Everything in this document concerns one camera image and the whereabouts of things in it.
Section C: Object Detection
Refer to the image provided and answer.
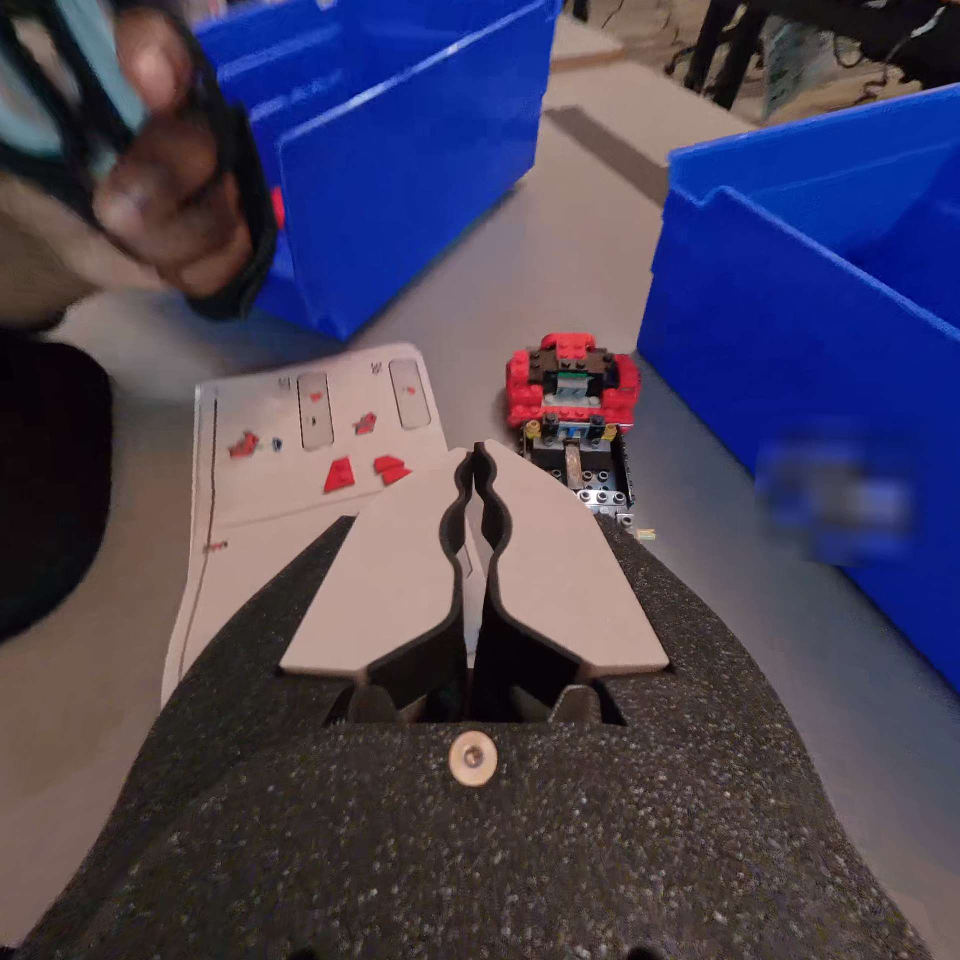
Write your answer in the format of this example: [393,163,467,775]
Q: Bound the person's left forearm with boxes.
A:
[0,171,166,333]

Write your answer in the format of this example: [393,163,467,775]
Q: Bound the black quilted wrist rest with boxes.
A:
[0,330,115,646]

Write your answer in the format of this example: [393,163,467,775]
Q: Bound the red and black lego car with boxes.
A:
[504,332,657,543]

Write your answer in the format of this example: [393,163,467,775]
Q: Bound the person's left hand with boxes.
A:
[93,7,252,297]

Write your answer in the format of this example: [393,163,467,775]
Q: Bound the black table legs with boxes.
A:
[663,0,774,111]

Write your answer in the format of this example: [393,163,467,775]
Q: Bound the white lego instruction booklet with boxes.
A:
[161,343,481,706]

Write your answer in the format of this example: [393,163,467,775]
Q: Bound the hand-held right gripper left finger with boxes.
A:
[279,447,475,685]

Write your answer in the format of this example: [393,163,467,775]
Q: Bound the blue plastic bin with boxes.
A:
[191,0,350,151]
[637,81,960,695]
[247,0,564,342]

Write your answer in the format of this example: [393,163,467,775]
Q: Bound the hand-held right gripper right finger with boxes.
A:
[474,438,671,685]

